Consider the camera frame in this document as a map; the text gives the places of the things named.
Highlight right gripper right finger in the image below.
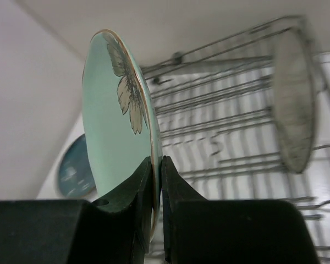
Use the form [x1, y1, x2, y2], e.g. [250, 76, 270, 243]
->
[161, 156, 205, 263]

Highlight dark blue round plate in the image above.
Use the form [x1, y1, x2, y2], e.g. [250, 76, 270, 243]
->
[56, 134, 96, 199]

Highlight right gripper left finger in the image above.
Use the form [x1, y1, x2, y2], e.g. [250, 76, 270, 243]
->
[92, 157, 153, 263]

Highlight grey wire dish rack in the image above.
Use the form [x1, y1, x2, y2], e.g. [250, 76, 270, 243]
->
[143, 15, 330, 263]

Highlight light green floral plate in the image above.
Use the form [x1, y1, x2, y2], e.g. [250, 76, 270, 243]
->
[82, 29, 163, 232]

